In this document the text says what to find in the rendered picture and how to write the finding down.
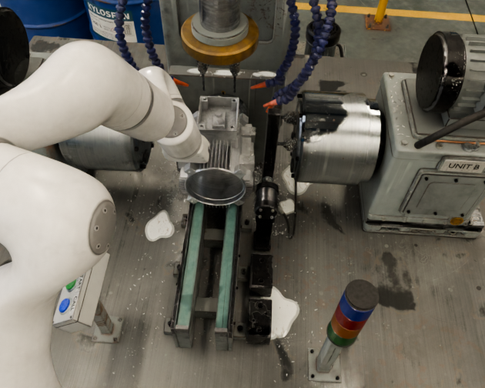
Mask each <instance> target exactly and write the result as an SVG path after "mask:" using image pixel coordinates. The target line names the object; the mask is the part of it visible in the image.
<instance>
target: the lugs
mask: <svg viewBox="0 0 485 388"><path fill-rule="evenodd" d="M198 114H199V111H197V112H195V113H194V114H192V116H193V118H194V119H195V122H196V124H197V120H198ZM248 122H249V117H248V116H246V115H245V114H244V113H241V114H240V115H239V123H240V124H241V125H243V126H244V125H246V124H247V123H248ZM184 172H185V173H186V174H188V175H189V176H190V175H192V174H193V173H194V172H196V164H194V163H193V162H189V163H187V164H186V165H185V167H184ZM234 174H236V175H237V176H238V177H240V178H241V177H243V176H244V175H246V167H245V166H243V165H241V164H238V165H237V166H235V167H234ZM187 200H188V201H189V202H191V203H192V204H195V203H197V202H198V201H196V200H194V199H193V198H192V197H191V196H190V195H188V199H187ZM234 203H235V204H236V205H237V206H240V205H242V204H243V203H245V197H242V198H241V199H240V200H239V201H237V202H234Z"/></svg>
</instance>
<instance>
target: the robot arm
mask: <svg viewBox="0 0 485 388"><path fill-rule="evenodd" d="M101 125H103V126H105V127H106V128H109V129H112V130H114V131H117V132H120V133H122V134H124V135H128V136H130V137H133V138H134V139H138V140H141V141H146V142H154V141H157V143H158V144H159V145H160V146H161V147H162V152H163V155H164V156H165V158H166V159H167V160H169V161H173V162H194V163H206V162H208V161H209V156H210V155H211V153H212V150H210V149H208V146H209V142H208V140H207V139H206V138H205V137H204V136H203V135H201V134H200V131H199V129H198V127H197V124H196V122H195V119H194V118H193V116H192V113H191V112H190V110H189V108H188V107H187V106H186V105H185V103H184V101H183V99H182V96H181V95H180V93H179V90H178V88H177V86H176V84H175V83H174V81H173V79H172V78H171V76H170V75H169V74H168V73H167V72H166V71H165V70H163V69H161V68H160V67H156V66H150V67H147V68H143V69H141V70H139V71H137V70H136V69H135V68H133V67H132V66H131V65H130V64H129V63H128V62H126V61H125V60H124V59H122V58H121V57H120V56H119V55H117V54H116V53H114V52H113V51H112V50H111V49H109V48H106V47H105V46H104V45H101V44H99V43H96V42H90V41H74V42H70V43H68V44H65V45H63V46H62V47H61V48H59V49H57V50H56V51H55V52H54V53H53V54H52V55H51V56H49V57H48V59H47V60H46V61H45V62H44V63H43V64H42V65H41V66H40V67H39V68H38V69H37V70H36V71H35V72H34V73H33V74H32V75H31V76H30V77H28V78H27V79H26V80H25V81H24V82H22V83H21V84H20V85H18V86H16V87H15V88H13V89H12V90H10V91H8V92H6V93H5V94H3V95H0V243H1V244H2V245H3V246H4V247H5V248H6V249H7V250H8V251H9V253H10V255H11V257H12V262H10V263H7V264H5V265H3V266H0V388H62V386H61V384H60V382H59V380H58V377H57V376H56V373H55V370H54V366H53V363H52V355H51V338H52V322H53V314H54V308H55V301H56V299H57V296H58V294H59V292H60V291H61V289H62V288H63V287H65V286H66V285H68V284H70V283H71V282H72V281H74V280H75V279H77V278H79V277H80V276H81V275H83V274H84V273H86V272H87V271H89V270H90V269H91V268H92V267H93V266H94V265H95V264H96V263H98V262H99V261H100V260H101V258H102V257H103V256H104V255H105V254H106V252H107V251H108V249H109V247H110V246H111V244H112V241H113V238H114V235H115V231H116V222H117V217H116V210H115V204H114V202H113V200H112V197H111V195H110V194H109V191H108V190H107V189H106V187H104V185H103V184H101V182H100V181H98V180H97V179H95V178H94V177H92V176H90V175H89V174H87V173H85V172H83V171H81V170H78V169H76V168H74V167H71V166H69V165H66V164H64V163H62V162H59V161H56V160H54V159H50V158H48V157H45V156H41V155H39V154H37V153H34V152H32V151H34V150H36V149H40V148H43V147H46V146H50V145H53V144H56V143H59V142H63V141H65V140H68V139H72V138H74V137H76V136H79V135H82V134H85V133H87V132H90V131H92V130H93V129H96V128H97V127H99V126H101Z"/></svg>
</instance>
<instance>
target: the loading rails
mask: <svg viewBox="0 0 485 388"><path fill-rule="evenodd" d="M208 214H209V205H207V207H206V204H204V205H203V206H202V203H201V202H197V203H195V204H192V203H191V202H190V203H189V212H188V214H182V221H181V227H182V228H186V232H185V237H184V243H183V248H182V251H181V254H182V257H181V262H175V265H174V270H173V277H178V282H177V283H176V285H177V287H176V297H175V302H174V307H173V312H172V317H166V321H165V326H164V331H163V332H164V334H166V335H172V337H173V340H174V344H175V346H176V347H182V348H192V340H193V333H194V327H195V321H196V317H197V318H210V319H216V327H215V342H216V350H228V351H232V342H233V339H235V340H245V339H246V329H247V323H242V322H234V320H235V310H236V290H237V289H238V286H237V281H238V282H249V274H250V267H249V266H239V257H240V254H239V247H240V236H241V232H252V231H253V218H242V214H243V205H240V206H237V205H236V204H235V203H232V204H230V207H229V205H227V208H226V224H225V229H210V228H206V227H207V221H208ZM204 247H208V248H220V249H222V263H221V272H220V280H219V295H218V298H208V297H198V295H199V284H200V277H201V271H202V259H203V253H204Z"/></svg>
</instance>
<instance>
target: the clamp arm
mask: <svg viewBox="0 0 485 388"><path fill-rule="evenodd" d="M280 119H281V109H268V112H267V121H266V137H265V147H264V156H263V173H262V182H264V179H265V180H268V178H269V180H270V181H271V182H273V177H274V169H275V163H276V150H277V144H278V138H279V125H280Z"/></svg>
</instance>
